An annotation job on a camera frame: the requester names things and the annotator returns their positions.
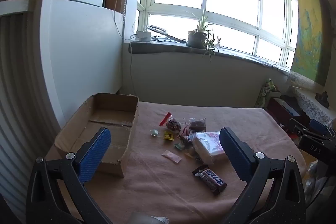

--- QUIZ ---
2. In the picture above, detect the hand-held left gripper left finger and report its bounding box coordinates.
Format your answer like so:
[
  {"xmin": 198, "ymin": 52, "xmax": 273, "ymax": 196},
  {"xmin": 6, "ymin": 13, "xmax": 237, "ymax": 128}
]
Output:
[{"xmin": 26, "ymin": 127, "xmax": 113, "ymax": 224}]

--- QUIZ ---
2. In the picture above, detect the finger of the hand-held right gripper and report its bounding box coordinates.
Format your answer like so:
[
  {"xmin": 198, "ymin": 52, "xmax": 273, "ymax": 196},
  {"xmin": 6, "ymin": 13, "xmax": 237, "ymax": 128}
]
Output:
[
  {"xmin": 309, "ymin": 119, "xmax": 336, "ymax": 136},
  {"xmin": 287, "ymin": 118, "xmax": 330, "ymax": 141}
]

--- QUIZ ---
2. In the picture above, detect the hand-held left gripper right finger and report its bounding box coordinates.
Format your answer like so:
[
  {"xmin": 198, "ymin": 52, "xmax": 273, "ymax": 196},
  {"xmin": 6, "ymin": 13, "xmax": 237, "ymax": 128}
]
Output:
[{"xmin": 219, "ymin": 127, "xmax": 306, "ymax": 224}]

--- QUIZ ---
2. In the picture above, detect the white pink printed packet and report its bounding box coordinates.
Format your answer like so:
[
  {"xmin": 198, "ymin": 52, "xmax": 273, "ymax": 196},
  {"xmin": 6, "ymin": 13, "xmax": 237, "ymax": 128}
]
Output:
[{"xmin": 192, "ymin": 131, "xmax": 229, "ymax": 165}]

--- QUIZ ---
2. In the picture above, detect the cardboard box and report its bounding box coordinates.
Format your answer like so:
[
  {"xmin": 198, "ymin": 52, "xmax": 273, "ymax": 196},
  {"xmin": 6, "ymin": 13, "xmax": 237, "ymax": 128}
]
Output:
[{"xmin": 54, "ymin": 93, "xmax": 139, "ymax": 178}]

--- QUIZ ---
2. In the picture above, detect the brownie packet with red ends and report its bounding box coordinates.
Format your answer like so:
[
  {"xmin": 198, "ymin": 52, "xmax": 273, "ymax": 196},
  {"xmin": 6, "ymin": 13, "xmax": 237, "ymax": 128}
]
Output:
[{"xmin": 184, "ymin": 117, "xmax": 207, "ymax": 133}]

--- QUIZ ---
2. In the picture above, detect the small pink sachet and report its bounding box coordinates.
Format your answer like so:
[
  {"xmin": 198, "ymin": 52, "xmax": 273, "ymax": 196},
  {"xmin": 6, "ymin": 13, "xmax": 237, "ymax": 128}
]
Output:
[{"xmin": 161, "ymin": 150, "xmax": 182, "ymax": 164}]

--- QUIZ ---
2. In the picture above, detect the cookie packet with red ends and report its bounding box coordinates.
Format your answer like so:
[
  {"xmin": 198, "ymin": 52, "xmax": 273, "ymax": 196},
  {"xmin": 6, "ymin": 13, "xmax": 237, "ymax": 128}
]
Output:
[{"xmin": 159, "ymin": 112, "xmax": 183, "ymax": 132}]

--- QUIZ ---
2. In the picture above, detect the white lace cloth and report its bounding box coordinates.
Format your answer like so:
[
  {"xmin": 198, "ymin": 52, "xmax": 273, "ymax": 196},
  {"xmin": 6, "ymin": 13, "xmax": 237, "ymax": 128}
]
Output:
[{"xmin": 289, "ymin": 86, "xmax": 336, "ymax": 125}]

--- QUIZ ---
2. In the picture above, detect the dark red box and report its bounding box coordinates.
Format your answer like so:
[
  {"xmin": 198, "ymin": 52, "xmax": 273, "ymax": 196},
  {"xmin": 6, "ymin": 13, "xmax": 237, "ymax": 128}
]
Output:
[{"xmin": 266, "ymin": 97, "xmax": 302, "ymax": 125}]

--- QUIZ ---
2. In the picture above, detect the dark figurine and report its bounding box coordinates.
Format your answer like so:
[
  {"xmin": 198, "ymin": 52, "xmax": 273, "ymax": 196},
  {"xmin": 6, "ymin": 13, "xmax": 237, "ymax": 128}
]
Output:
[{"xmin": 315, "ymin": 91, "xmax": 330, "ymax": 109}]

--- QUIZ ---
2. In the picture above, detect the white plastic bag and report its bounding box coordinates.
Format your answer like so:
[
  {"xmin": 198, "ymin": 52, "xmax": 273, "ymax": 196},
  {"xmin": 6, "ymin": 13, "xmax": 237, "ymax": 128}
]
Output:
[{"xmin": 303, "ymin": 161, "xmax": 328, "ymax": 197}]

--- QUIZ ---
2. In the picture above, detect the green patterned bag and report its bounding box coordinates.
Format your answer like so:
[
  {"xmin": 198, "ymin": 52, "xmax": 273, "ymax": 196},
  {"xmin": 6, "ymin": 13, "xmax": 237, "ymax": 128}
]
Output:
[{"xmin": 255, "ymin": 78, "xmax": 281, "ymax": 109}]

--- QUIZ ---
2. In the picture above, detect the white ribbed panel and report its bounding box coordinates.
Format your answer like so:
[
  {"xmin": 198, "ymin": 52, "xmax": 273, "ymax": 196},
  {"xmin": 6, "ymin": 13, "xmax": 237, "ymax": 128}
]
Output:
[{"xmin": 0, "ymin": 11, "xmax": 61, "ymax": 214}]

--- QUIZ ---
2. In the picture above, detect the white cabinet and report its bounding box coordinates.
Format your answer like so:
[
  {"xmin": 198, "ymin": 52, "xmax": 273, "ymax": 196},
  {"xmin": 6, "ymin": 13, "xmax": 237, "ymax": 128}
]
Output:
[{"xmin": 39, "ymin": 0, "xmax": 124, "ymax": 130}]

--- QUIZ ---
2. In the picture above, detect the potted spider plant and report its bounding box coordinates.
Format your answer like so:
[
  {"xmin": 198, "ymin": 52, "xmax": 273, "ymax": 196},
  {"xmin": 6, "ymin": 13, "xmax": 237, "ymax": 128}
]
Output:
[{"xmin": 184, "ymin": 8, "xmax": 219, "ymax": 63}]

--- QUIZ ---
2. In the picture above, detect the grey stone windowsill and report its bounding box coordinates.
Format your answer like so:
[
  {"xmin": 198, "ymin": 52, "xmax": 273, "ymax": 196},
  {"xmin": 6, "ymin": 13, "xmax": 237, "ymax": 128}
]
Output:
[{"xmin": 128, "ymin": 39, "xmax": 292, "ymax": 75}]

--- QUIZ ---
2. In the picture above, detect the wall map poster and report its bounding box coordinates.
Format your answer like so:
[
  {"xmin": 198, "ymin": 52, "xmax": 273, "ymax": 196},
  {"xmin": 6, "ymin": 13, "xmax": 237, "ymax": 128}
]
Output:
[{"xmin": 285, "ymin": 0, "xmax": 336, "ymax": 88}]

